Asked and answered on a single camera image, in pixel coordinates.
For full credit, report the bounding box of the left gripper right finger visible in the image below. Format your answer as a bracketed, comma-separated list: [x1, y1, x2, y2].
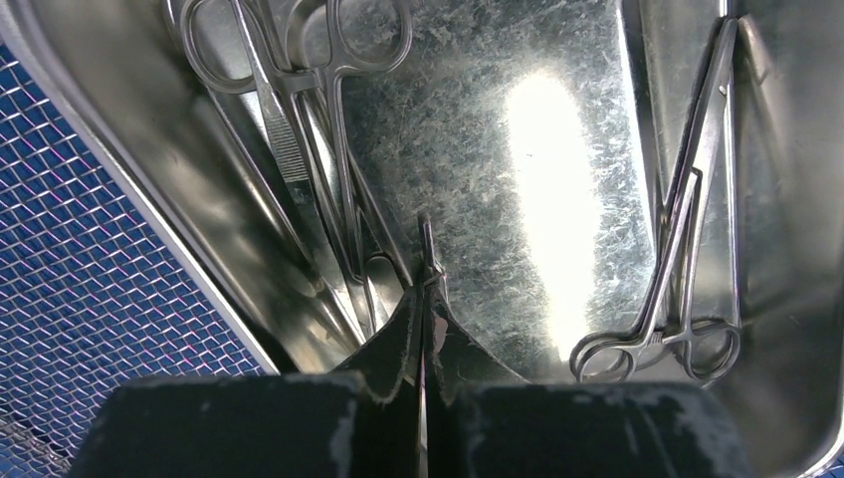
[425, 285, 754, 477]

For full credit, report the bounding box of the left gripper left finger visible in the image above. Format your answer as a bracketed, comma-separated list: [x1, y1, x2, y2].
[70, 287, 422, 477]

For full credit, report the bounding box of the steel curved hemostat clamp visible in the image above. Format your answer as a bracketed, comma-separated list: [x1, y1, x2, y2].
[568, 16, 741, 383]

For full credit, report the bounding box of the stainless steel instrument tray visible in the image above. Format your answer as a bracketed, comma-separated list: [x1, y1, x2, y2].
[1, 1, 843, 477]

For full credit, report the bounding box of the wire mesh steel basket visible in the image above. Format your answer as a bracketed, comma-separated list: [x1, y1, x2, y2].
[0, 42, 279, 478]

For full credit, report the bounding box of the blue surgical drape cloth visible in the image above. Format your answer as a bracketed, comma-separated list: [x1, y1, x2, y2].
[0, 46, 265, 478]

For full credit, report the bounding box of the steel scalpel handle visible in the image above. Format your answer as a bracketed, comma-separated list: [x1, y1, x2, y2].
[232, 1, 377, 333]

